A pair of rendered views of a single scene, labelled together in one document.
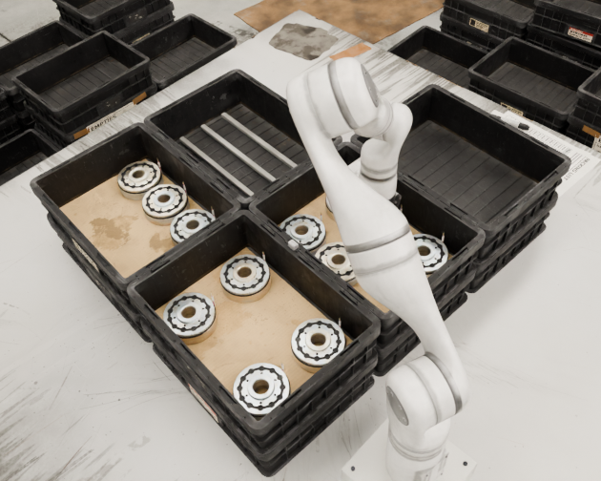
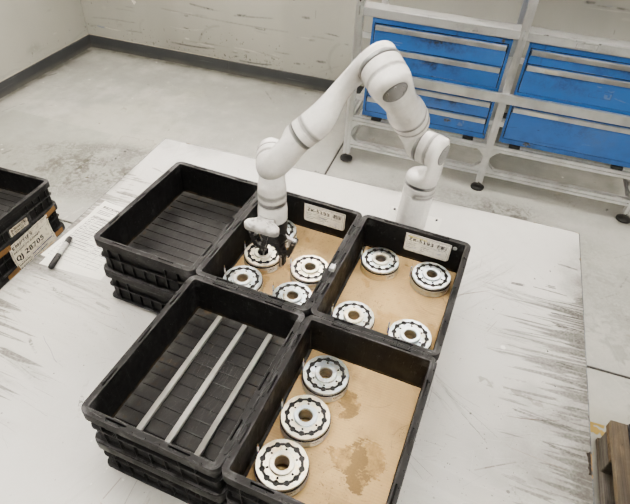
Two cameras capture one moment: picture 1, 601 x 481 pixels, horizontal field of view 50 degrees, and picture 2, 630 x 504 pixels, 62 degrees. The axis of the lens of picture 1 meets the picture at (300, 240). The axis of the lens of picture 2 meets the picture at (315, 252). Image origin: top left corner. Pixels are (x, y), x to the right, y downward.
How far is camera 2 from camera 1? 1.54 m
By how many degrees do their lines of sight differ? 74
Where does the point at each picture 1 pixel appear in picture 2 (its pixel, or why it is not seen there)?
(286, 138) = (161, 361)
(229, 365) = (423, 307)
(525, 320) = not seen: hidden behind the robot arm
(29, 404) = (525, 483)
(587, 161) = (107, 207)
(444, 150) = (151, 247)
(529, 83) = not seen: outside the picture
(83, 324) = (434, 488)
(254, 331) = (389, 304)
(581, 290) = not seen: hidden behind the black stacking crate
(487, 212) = (216, 216)
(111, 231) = (359, 463)
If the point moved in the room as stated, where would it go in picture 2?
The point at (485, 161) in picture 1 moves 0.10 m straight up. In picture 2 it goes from (159, 224) to (153, 197)
